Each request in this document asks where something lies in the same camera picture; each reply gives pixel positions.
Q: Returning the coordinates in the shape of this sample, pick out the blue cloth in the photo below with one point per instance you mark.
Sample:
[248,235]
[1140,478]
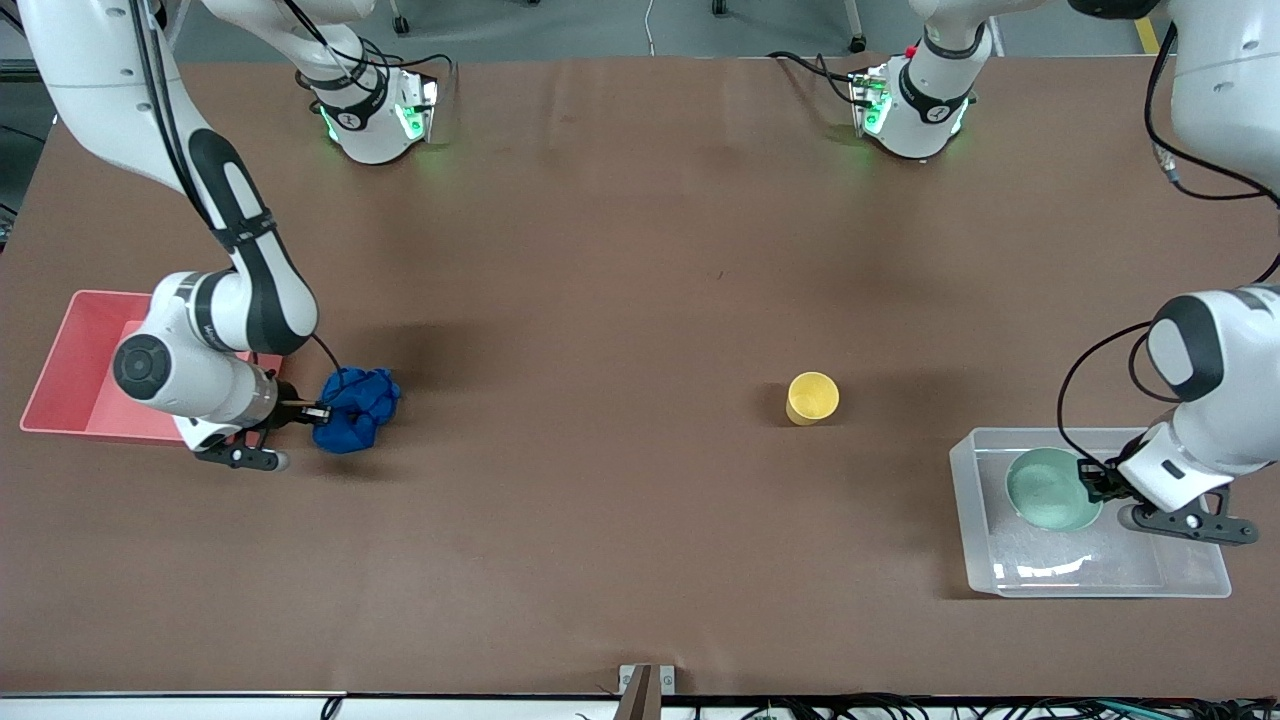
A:
[358,410]

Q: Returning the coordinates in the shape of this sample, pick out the pink plastic bin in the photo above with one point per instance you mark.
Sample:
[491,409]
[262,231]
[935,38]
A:
[75,380]

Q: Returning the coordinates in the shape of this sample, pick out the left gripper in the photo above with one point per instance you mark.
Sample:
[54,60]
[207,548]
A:
[1101,483]

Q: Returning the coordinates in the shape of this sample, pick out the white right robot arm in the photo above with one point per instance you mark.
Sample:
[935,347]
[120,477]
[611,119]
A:
[250,280]

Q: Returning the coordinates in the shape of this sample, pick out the clear plastic bin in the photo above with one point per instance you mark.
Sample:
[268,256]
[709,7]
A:
[1090,560]

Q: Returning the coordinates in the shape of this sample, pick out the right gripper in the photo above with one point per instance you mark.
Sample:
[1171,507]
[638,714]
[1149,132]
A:
[291,409]

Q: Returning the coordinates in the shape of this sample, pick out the metal table edge bracket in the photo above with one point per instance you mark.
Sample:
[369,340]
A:
[645,690]

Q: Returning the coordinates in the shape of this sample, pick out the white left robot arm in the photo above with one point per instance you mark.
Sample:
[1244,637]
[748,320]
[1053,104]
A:
[1220,350]

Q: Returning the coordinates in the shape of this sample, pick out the white table edge rail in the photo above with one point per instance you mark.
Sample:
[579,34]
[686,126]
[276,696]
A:
[200,708]

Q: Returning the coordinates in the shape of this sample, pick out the mint green bowl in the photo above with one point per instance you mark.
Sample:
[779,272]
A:
[1048,490]

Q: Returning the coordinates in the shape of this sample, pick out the yellow plastic cup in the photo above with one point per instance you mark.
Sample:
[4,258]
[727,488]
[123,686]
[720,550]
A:
[812,398]

